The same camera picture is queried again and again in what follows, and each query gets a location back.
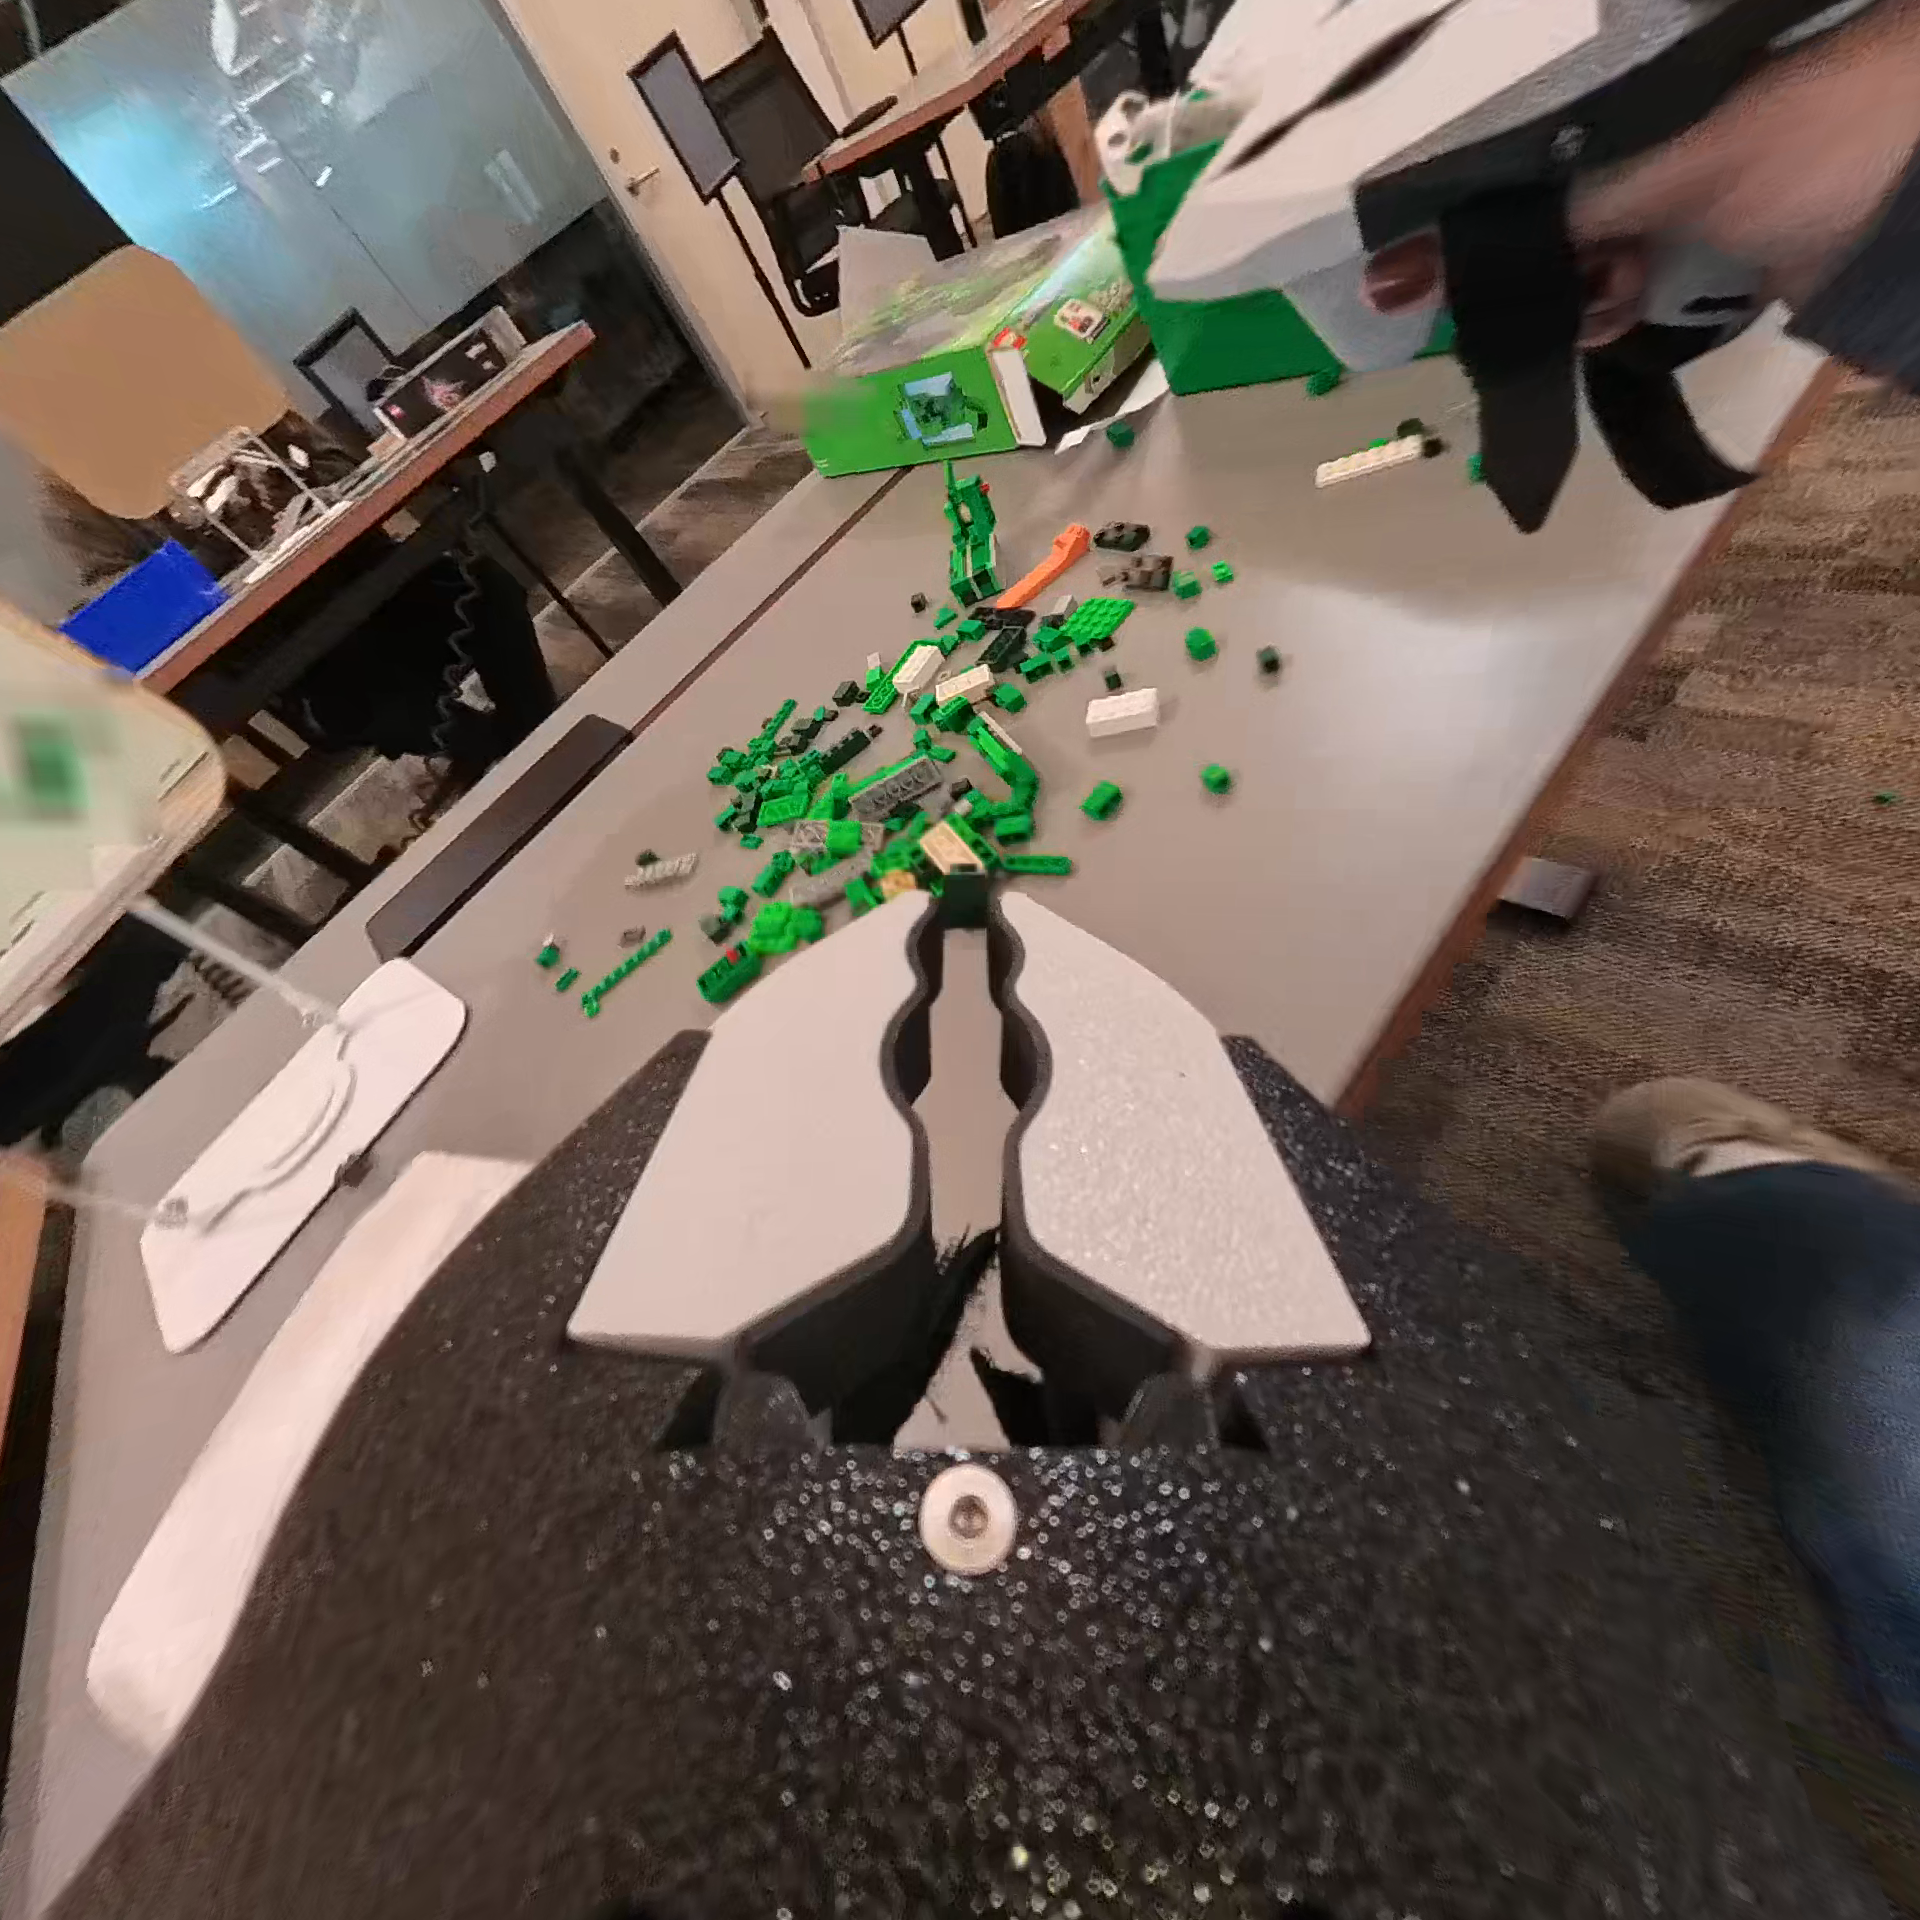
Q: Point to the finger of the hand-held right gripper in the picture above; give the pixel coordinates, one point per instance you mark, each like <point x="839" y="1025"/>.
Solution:
<point x="1320" y="43"/>
<point x="1289" y="209"/>

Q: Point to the black office chair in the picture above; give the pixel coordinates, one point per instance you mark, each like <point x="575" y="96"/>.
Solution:
<point x="1026" y="182"/>
<point x="780" y="135"/>

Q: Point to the black desk foot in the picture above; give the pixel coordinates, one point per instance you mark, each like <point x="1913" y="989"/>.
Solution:
<point x="1543" y="889"/>

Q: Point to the white eight-stud brick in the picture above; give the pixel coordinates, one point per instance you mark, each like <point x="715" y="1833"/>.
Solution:
<point x="1120" y="712"/>

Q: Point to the blue plastic bin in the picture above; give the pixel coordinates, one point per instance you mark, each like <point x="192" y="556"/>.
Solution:
<point x="145" y="606"/>

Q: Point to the person's tan shoe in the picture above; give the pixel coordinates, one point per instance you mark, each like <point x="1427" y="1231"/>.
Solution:
<point x="1709" y="1133"/>

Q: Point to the person's leg in jeans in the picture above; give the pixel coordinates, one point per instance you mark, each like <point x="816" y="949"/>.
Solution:
<point x="1800" y="1351"/>

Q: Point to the plastic bag of bricks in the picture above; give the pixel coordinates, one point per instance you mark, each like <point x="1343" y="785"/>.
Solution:
<point x="1147" y="128"/>

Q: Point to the pile of green toy bricks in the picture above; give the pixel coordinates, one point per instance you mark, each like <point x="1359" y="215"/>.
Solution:
<point x="842" y="782"/>

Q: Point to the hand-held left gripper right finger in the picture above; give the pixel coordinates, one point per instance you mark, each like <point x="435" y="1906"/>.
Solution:
<point x="1185" y="1183"/>

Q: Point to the grey studded small plate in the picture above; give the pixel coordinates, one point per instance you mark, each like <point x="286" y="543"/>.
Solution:
<point x="663" y="869"/>

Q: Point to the person's right forearm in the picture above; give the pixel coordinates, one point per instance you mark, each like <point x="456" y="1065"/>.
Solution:
<point x="1875" y="308"/>

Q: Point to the green long thin plate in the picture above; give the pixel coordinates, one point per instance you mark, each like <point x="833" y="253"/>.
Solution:
<point x="626" y="972"/>

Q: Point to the green and grey brick assembly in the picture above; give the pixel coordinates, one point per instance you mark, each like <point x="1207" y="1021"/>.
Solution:
<point x="973" y="532"/>

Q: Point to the white rounded flat plate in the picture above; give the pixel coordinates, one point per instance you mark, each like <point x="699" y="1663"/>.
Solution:
<point x="375" y="1051"/>

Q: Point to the wooden side table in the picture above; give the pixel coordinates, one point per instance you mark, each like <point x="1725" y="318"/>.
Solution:
<point x="375" y="511"/>

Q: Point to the white long thin plate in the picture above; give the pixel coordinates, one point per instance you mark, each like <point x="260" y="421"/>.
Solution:
<point x="1369" y="465"/>

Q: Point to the white foam pad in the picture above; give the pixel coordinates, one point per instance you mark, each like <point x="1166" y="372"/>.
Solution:
<point x="270" y="1469"/>

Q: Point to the printed toy set box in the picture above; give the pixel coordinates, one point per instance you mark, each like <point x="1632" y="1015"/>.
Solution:
<point x="960" y="325"/>

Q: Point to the green square studded plate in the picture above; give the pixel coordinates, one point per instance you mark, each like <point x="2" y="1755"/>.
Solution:
<point x="1103" y="622"/>

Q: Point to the clear display case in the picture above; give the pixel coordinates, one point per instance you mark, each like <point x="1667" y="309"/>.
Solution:
<point x="450" y="375"/>

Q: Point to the pale rounded panel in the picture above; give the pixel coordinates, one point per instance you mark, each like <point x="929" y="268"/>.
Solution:
<point x="145" y="846"/>

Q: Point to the person's right hand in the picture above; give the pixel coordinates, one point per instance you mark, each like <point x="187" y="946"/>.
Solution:
<point x="1769" y="163"/>

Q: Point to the white paper strip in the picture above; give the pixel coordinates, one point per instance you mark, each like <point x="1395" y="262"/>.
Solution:
<point x="1103" y="409"/>

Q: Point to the grey desk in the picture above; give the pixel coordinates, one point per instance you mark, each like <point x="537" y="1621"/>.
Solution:
<point x="720" y="593"/>
<point x="1350" y="751"/>

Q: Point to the black framed board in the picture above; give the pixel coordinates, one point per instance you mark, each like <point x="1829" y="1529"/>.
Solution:
<point x="685" y="121"/>

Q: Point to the green cardboard box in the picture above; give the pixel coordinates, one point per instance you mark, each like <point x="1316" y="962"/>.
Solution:
<point x="1229" y="338"/>

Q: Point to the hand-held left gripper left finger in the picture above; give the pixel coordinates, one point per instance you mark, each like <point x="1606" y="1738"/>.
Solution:
<point x="749" y="1156"/>

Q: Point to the wooden meeting table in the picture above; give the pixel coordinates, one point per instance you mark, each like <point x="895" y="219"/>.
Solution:
<point x="960" y="91"/>

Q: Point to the orange brick separator tool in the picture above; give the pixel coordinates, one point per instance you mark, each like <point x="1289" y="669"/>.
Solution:
<point x="1039" y="568"/>

